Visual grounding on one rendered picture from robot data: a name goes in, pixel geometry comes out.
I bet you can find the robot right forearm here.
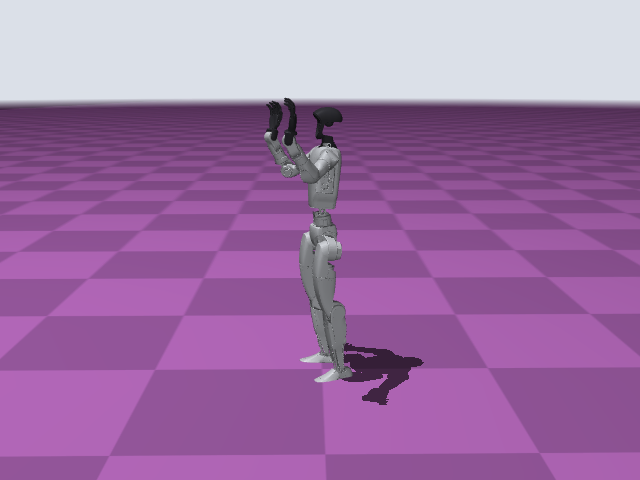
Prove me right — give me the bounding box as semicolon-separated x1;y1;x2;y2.
264;131;291;167

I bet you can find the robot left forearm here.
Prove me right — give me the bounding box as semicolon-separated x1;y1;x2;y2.
282;135;319;179

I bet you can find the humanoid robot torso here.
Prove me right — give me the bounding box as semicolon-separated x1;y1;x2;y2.
308;143;342;247

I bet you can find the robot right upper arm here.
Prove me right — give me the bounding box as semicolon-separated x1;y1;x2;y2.
281;146;317;178

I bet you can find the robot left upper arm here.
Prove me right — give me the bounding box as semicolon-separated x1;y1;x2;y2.
300;149;339;184

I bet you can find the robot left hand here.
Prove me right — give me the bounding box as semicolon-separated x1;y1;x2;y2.
284;98;297;146

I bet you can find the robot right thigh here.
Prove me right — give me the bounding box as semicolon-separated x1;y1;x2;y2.
299;231;321;309

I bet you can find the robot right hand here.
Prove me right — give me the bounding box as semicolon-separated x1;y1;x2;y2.
266;101;283;141

